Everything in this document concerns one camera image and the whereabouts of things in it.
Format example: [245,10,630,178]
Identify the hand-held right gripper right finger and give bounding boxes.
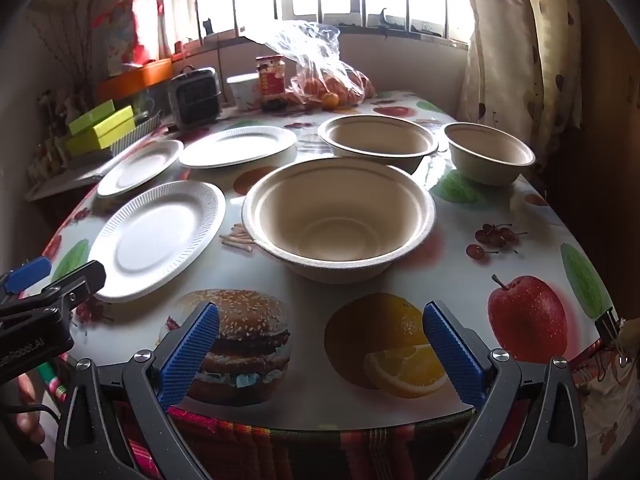
[422,300,588,480]

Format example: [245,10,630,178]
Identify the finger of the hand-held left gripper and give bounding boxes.
[0,256,53,297]
[20,260,107,311]

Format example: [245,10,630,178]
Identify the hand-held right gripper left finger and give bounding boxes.
[54,301,221,480]

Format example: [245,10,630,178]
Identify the white foam plate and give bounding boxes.
[96,139,185,197]
[87,181,227,303]
[178,126,298,168]

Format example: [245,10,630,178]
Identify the large beige paper bowl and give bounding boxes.
[241,156,437,281]
[317,115,440,173]

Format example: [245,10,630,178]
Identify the small beige paper bowl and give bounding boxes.
[443,122,536,187]

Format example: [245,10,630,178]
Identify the white board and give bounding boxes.
[24,147,151,202]

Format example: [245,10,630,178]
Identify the printed fruit tablecloth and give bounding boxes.
[40,91,621,433]

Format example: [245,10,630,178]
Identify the plaid cloth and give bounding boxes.
[45,360,501,480]

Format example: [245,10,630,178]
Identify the green box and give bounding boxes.
[65,106,138,157]
[67,100,116,135]

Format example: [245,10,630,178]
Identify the grey striped tray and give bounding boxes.
[109,111,162,157]

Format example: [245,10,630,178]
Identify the black binder clip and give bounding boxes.
[596,305,632,367]

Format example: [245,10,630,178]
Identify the orange tray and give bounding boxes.
[96,57,173,102]

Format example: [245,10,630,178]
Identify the grey desktop heater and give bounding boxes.
[170,66,223,128]

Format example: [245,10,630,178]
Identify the dried twigs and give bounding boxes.
[27,0,103,93]

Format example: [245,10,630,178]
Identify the white plastic cup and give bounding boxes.
[227,74,261,111]

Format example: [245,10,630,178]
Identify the red gift bag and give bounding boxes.
[106,0,162,67]

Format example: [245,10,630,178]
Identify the red-lidded glass jar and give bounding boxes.
[256,55,287,111]

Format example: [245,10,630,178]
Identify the plastic bag of oranges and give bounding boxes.
[250,20,377,111]

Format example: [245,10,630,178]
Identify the patterned cream curtain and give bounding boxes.
[457,0,586,131]

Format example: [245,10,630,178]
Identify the black cable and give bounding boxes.
[7,402,62,423]

